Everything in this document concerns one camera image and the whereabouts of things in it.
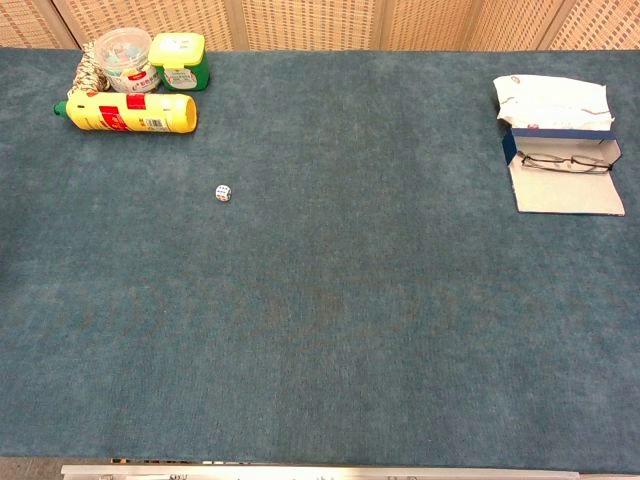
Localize woven folding screen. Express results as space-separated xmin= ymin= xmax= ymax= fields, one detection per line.
xmin=0 ymin=0 xmax=640 ymax=52

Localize green container with yellow lid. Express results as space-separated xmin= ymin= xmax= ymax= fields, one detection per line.
xmin=148 ymin=32 xmax=212 ymax=93

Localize clear plastic jar of clips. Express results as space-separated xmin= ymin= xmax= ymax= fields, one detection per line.
xmin=93 ymin=27 xmax=162 ymax=94

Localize braided beige rope bundle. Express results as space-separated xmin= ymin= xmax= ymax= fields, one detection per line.
xmin=67 ymin=40 xmax=112 ymax=101

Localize blue felt table cloth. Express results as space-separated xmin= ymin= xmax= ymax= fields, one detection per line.
xmin=0 ymin=47 xmax=640 ymax=474

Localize white tissue pack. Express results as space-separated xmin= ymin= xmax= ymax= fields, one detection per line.
xmin=491 ymin=74 xmax=616 ymax=132

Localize aluminium rail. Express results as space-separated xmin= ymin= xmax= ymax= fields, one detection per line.
xmin=60 ymin=463 xmax=581 ymax=480

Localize yellow bottle with green cap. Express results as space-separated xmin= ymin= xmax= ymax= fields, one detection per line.
xmin=53 ymin=91 xmax=199 ymax=134

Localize thin black frame eyeglasses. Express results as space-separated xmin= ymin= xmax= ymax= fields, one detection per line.
xmin=517 ymin=151 xmax=613 ymax=174

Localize open blue grey glasses case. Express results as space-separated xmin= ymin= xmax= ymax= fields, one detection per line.
xmin=501 ymin=127 xmax=627 ymax=217

